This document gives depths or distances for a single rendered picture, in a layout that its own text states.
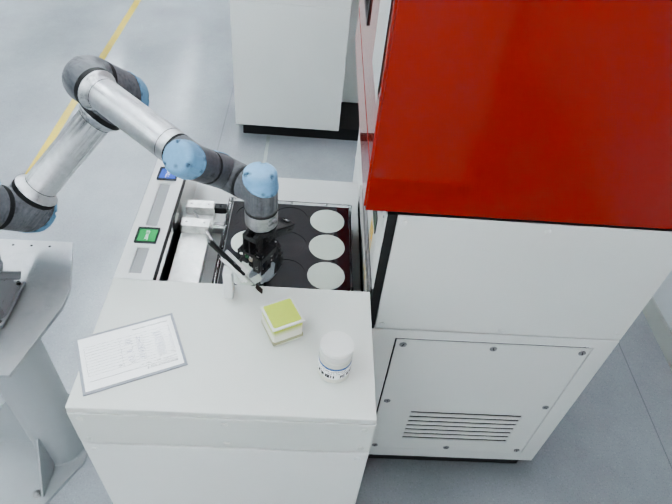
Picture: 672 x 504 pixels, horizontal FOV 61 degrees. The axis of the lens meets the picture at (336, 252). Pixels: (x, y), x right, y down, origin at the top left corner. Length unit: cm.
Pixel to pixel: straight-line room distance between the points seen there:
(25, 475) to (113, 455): 94
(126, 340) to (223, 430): 29
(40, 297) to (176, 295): 42
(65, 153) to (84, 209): 161
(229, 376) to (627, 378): 196
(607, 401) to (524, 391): 87
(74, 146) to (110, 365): 58
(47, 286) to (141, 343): 45
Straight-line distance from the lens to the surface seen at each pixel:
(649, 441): 267
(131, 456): 142
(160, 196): 167
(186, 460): 140
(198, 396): 122
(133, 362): 129
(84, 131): 156
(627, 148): 124
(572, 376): 183
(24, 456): 238
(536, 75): 109
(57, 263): 174
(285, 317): 124
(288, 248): 157
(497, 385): 180
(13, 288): 167
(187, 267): 156
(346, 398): 122
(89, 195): 327
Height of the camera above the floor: 201
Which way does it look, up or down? 45 degrees down
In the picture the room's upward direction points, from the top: 7 degrees clockwise
